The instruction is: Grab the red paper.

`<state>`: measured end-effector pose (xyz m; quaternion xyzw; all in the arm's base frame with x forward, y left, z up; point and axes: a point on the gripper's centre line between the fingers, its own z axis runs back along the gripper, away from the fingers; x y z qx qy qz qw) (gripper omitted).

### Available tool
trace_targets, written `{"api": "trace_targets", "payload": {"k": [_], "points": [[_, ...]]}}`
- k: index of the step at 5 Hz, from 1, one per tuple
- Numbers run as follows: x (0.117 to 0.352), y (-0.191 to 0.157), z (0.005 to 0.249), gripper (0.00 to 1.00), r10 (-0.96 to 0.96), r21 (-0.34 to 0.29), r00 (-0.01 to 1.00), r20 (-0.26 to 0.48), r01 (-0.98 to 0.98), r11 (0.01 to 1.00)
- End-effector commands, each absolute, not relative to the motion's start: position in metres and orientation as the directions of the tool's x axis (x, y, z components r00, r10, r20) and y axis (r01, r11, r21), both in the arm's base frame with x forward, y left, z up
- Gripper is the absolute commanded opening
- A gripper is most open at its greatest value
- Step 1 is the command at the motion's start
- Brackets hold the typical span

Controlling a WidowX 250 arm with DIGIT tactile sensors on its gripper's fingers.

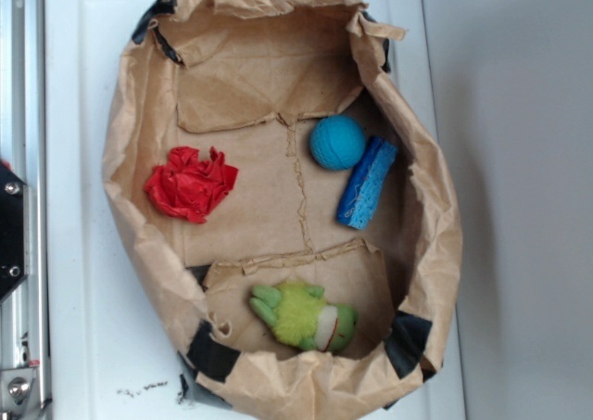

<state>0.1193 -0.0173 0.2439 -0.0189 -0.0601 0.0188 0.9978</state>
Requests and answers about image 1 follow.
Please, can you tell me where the red paper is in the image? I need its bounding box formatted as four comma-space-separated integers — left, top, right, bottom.
144, 146, 239, 224

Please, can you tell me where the brown paper-lined bin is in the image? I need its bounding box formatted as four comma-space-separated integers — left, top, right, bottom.
103, 0, 462, 419

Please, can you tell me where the blue rubber ball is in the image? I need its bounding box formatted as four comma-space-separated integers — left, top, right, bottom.
309, 116, 366, 171

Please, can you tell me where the blue sponge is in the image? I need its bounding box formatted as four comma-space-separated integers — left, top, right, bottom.
336, 136, 397, 230

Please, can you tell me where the green plush frog toy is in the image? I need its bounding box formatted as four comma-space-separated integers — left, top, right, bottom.
249, 281, 359, 353

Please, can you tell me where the black mounting plate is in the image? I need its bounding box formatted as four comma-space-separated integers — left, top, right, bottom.
0, 160, 26, 302

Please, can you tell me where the aluminium frame rail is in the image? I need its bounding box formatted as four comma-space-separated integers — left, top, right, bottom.
1, 0, 52, 419

